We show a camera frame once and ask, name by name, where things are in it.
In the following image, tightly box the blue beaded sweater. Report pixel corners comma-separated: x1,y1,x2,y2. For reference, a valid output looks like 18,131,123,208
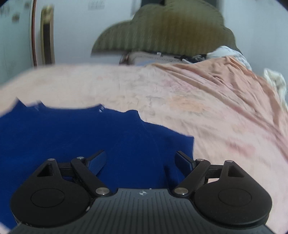
1,101,194,228

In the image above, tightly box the black clothing on pillow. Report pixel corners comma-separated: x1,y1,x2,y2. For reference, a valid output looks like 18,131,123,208
180,54,207,64

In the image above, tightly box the pink floral bed sheet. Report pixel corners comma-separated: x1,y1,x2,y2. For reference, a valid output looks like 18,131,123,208
1,64,287,233

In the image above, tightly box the orange blanket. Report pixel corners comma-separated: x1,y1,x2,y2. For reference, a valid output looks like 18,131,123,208
155,57,287,138

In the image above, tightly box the striped brown pillow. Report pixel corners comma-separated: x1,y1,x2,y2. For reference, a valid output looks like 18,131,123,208
119,51,192,66

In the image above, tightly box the cream fluffy blanket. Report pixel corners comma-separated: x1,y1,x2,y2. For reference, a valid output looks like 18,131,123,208
263,68,287,108

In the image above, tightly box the white quilt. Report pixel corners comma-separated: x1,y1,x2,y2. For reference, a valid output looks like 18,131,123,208
206,46,252,71

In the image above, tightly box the green striped headboard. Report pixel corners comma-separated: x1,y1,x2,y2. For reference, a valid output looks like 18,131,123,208
92,1,238,57

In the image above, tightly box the gold tower fan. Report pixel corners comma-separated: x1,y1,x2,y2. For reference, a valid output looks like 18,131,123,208
40,5,55,65

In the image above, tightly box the glass wardrobe door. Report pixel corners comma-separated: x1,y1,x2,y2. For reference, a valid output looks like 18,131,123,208
0,0,35,85

